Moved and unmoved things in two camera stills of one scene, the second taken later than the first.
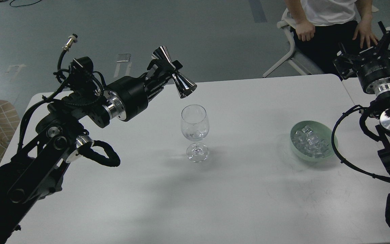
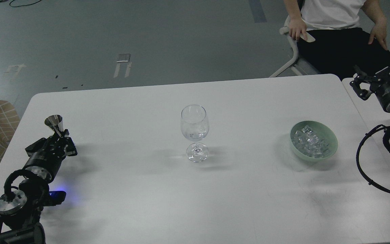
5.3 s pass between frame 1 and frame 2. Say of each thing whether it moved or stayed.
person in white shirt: stayed
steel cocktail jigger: moved
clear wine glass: stayed
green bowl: stayed
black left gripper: moved
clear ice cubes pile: stayed
